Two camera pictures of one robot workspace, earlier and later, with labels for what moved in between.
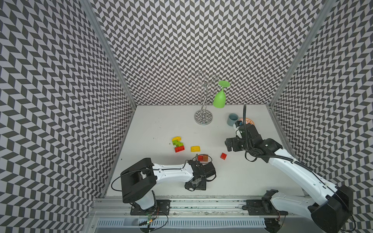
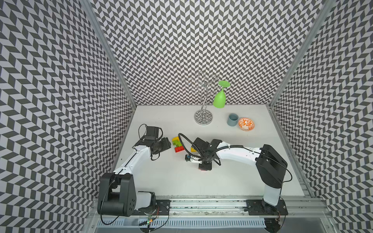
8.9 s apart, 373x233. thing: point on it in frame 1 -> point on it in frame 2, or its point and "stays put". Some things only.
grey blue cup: x=232 y=118 stays put
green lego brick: x=177 y=143 stays put
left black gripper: x=202 y=187 -> x=166 y=144
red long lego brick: x=180 y=148 stays put
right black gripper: x=234 y=142 -> x=203 y=166
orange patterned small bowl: x=247 y=121 stays put
